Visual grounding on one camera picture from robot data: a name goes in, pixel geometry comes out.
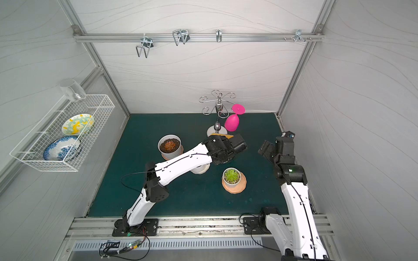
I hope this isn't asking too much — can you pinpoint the green table mat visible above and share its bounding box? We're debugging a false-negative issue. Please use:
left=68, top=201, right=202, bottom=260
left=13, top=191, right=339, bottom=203
left=88, top=113, right=288, bottom=217

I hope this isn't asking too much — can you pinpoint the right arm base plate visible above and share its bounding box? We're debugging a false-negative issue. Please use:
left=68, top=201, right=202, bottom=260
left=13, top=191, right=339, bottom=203
left=241, top=216, right=271, bottom=236

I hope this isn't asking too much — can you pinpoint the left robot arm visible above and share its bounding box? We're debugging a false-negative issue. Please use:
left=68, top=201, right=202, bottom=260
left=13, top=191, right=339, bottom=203
left=122, top=134, right=248, bottom=228

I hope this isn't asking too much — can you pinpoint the white pot red succulent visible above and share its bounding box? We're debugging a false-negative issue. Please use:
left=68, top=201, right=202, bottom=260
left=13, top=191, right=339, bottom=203
left=157, top=134, right=184, bottom=155

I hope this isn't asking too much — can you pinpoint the small white pot succulent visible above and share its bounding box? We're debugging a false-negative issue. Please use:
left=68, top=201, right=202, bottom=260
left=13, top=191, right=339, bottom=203
left=191, top=164, right=210, bottom=175

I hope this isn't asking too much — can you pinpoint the blue white patterned plate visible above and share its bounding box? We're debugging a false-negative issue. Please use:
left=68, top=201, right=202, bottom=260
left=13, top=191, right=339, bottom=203
left=43, top=136, right=82, bottom=161

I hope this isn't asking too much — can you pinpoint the white pot green succulent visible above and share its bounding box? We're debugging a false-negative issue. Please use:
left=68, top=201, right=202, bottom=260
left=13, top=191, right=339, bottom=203
left=223, top=167, right=241, bottom=187

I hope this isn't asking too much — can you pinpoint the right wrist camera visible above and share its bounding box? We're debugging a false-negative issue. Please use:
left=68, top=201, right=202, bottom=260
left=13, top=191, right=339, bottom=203
left=281, top=131, right=295, bottom=139

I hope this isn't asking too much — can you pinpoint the yellow green patterned plate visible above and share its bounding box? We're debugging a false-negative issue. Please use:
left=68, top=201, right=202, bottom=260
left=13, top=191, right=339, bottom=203
left=61, top=114, right=95, bottom=136

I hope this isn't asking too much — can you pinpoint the clear glass cup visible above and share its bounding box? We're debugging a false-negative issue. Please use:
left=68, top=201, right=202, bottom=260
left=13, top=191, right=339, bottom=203
left=59, top=79, right=87, bottom=102

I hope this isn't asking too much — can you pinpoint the terracotta saucer back left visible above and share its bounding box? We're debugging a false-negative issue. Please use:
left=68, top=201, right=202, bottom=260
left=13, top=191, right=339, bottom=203
left=162, top=152, right=182, bottom=161

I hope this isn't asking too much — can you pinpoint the metal hook right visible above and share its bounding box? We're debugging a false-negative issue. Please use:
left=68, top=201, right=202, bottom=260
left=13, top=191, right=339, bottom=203
left=283, top=30, right=312, bottom=42

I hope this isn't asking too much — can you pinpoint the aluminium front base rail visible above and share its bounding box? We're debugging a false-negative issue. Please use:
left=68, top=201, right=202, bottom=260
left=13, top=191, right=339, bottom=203
left=65, top=214, right=334, bottom=241

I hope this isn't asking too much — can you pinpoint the metal double hook left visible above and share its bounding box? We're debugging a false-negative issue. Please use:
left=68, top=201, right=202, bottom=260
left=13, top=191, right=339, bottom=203
left=136, top=34, right=153, bottom=58

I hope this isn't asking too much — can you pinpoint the aluminium wall rail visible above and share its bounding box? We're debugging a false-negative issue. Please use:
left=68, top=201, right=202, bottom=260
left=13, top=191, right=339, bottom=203
left=74, top=32, right=325, bottom=44

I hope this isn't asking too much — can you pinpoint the pink wine glass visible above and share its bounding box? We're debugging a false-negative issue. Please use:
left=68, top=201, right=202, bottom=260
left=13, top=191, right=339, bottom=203
left=224, top=104, right=246, bottom=132

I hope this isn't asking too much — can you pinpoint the small metal hook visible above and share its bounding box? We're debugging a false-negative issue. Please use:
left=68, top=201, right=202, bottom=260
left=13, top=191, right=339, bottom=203
left=216, top=29, right=222, bottom=43

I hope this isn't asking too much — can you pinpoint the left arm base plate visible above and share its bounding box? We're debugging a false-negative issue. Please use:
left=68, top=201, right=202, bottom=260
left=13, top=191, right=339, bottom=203
left=112, top=219, right=158, bottom=237

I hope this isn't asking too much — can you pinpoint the white wire basket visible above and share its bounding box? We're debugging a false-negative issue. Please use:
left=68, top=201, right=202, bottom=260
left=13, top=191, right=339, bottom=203
left=10, top=94, right=115, bottom=172

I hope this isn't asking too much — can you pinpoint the cable bundle with board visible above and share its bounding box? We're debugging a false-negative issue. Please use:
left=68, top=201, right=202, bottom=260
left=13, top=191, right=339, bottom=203
left=98, top=228, right=151, bottom=261

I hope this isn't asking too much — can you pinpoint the yellow watering can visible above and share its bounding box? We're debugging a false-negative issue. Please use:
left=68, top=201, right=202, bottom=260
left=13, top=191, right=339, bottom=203
left=209, top=133, right=234, bottom=139

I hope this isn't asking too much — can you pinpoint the silver glass hanger stand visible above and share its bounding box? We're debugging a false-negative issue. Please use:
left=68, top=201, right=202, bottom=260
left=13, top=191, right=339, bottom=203
left=199, top=90, right=236, bottom=137

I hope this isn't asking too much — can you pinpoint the metal double hook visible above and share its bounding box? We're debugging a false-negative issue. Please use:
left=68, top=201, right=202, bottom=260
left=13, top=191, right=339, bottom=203
left=172, top=29, right=190, bottom=46
left=136, top=34, right=153, bottom=58

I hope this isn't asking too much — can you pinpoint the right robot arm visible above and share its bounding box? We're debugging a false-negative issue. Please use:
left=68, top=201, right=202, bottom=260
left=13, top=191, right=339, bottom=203
left=258, top=131, right=330, bottom=261

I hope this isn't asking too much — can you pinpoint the metal double hook middle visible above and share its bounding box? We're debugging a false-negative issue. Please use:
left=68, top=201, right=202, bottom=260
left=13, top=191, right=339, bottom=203
left=172, top=29, right=190, bottom=46

